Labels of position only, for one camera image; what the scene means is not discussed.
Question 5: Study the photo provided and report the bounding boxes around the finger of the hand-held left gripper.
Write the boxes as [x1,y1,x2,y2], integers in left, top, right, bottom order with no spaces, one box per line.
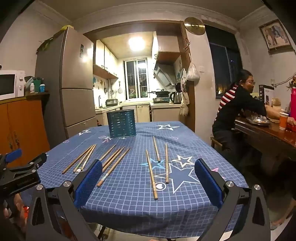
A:
[0,149,23,168]
[8,152,48,175]

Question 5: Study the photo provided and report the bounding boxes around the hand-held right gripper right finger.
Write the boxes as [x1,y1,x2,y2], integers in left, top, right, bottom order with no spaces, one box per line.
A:
[194,158,271,241]

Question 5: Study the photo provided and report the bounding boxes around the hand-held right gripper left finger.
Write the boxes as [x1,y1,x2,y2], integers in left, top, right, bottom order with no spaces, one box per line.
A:
[25,159,103,241]

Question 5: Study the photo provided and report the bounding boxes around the wooden chopstick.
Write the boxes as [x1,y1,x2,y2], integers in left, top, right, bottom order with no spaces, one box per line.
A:
[165,143,169,184]
[62,145,95,175]
[81,144,97,171]
[96,148,131,188]
[145,149,159,200]
[102,146,126,174]
[73,144,96,173]
[153,136,161,163]
[99,144,117,161]
[102,147,122,168]

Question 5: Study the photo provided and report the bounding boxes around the perforated metal utensil holder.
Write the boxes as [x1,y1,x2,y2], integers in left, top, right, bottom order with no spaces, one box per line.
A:
[107,109,137,139]

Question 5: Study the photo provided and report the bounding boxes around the person's left hand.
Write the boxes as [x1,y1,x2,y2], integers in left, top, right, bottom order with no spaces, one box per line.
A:
[3,194,29,229]

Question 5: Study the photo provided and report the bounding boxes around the orange wooden cabinet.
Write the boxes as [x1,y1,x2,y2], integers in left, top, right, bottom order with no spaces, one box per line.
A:
[0,93,51,159]

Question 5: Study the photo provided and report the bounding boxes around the wooden stool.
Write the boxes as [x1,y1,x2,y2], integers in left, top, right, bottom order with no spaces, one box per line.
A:
[210,137,224,151]

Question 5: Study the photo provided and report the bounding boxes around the white microwave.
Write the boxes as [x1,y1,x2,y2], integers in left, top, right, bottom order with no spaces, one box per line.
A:
[0,70,25,100]

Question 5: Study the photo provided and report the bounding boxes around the dark wooden dining table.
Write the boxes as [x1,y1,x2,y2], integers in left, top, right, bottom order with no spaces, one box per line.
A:
[234,115,296,178]

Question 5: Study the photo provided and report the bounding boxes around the metal bowl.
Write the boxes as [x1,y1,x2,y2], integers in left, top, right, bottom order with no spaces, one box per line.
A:
[245,116,272,127]

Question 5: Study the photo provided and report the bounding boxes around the hanging beige bags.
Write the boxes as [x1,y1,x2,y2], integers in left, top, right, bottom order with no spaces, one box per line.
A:
[180,90,190,117]

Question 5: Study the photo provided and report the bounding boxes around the cream kitchen base cabinets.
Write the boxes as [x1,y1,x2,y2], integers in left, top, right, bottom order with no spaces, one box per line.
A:
[96,103,185,127]

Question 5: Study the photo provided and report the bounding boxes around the steel electric kettle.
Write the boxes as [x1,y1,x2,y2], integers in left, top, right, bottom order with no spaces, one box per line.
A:
[170,91,182,104]

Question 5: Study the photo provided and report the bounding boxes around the gas stove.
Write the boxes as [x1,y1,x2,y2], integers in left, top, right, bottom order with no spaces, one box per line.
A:
[152,96,172,104]

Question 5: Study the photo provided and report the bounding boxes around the orange cup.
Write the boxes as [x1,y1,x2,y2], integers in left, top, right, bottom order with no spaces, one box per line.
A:
[279,112,290,131]

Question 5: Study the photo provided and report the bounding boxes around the grey refrigerator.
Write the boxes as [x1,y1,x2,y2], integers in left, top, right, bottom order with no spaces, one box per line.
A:
[35,27,97,149]

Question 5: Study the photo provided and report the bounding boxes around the black wok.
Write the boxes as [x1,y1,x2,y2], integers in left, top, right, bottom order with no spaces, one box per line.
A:
[147,89,166,97]

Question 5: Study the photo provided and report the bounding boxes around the black cardboard box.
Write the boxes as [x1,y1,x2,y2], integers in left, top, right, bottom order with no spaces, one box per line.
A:
[258,84,275,104]

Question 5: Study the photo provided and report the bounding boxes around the hanging white plastic bag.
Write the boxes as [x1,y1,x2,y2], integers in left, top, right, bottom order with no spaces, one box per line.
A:
[186,61,201,82]

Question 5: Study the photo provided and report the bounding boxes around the dark room window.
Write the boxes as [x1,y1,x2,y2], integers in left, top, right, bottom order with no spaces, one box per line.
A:
[205,25,243,100]

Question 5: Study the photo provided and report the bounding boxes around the barred kitchen window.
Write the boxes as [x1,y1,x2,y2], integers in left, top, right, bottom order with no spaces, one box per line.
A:
[123,59,149,101]

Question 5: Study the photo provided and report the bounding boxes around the steel range hood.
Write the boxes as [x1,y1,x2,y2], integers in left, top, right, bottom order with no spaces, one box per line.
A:
[153,62,176,85]

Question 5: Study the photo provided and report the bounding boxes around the pink thermos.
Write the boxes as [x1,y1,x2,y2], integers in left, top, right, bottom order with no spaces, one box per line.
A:
[290,87,296,116]

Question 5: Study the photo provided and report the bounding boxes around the cream cabinet above range hood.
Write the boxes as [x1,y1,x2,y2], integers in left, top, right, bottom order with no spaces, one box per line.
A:
[151,31,182,65]

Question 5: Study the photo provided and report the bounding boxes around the round ceiling light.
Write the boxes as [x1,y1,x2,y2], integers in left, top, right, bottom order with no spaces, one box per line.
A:
[128,36,146,52]

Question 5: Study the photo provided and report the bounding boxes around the cream wall cabinets wooden base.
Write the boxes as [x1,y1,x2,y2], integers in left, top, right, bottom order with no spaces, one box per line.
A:
[93,39,120,79]

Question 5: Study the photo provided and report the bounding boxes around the round golden wall plate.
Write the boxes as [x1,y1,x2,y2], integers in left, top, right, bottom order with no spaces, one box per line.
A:
[184,17,206,36]

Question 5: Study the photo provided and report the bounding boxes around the framed wall picture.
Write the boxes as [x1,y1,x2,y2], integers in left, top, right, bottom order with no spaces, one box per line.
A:
[258,19,292,52]

